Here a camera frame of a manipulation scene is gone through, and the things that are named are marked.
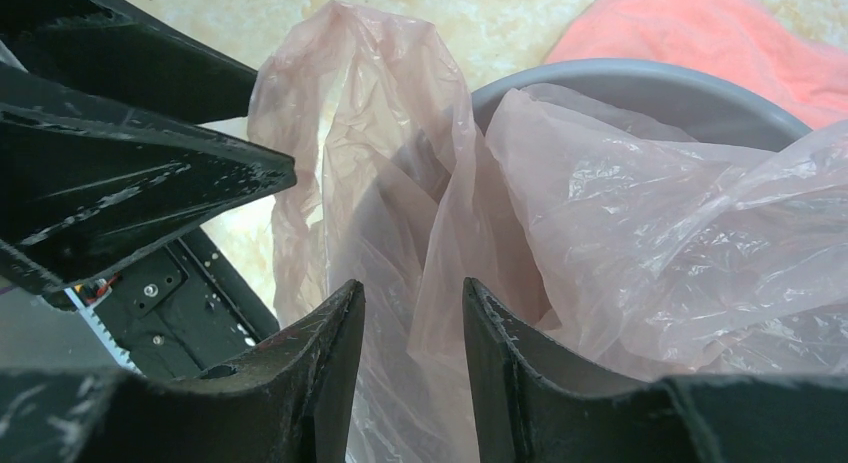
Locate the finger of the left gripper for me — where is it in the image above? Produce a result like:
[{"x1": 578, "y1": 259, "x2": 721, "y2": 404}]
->
[
  {"x1": 1, "y1": 65, "x2": 296, "y2": 295},
  {"x1": 1, "y1": 0, "x2": 257, "y2": 124}
]

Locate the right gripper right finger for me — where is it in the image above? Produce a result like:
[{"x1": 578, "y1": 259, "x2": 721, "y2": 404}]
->
[{"x1": 463, "y1": 278, "x2": 847, "y2": 462}]

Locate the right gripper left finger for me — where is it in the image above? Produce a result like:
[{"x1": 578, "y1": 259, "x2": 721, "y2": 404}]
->
[{"x1": 1, "y1": 280, "x2": 366, "y2": 462}]

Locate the translucent pink trash bag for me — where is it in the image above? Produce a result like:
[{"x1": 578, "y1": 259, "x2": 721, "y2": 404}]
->
[{"x1": 248, "y1": 2, "x2": 847, "y2": 462}]

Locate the grey plastic trash bin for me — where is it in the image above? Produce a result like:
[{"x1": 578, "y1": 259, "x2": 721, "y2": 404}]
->
[{"x1": 472, "y1": 58, "x2": 811, "y2": 152}]

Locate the pink cloth towel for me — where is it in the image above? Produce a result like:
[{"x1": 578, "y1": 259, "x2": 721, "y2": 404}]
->
[{"x1": 546, "y1": 0, "x2": 847, "y2": 129}]

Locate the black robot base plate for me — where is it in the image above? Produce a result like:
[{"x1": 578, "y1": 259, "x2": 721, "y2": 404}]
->
[{"x1": 70, "y1": 229, "x2": 280, "y2": 379}]

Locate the white toothed cable strip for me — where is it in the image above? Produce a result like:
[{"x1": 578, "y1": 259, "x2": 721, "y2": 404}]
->
[{"x1": 64, "y1": 288, "x2": 141, "y2": 374}]

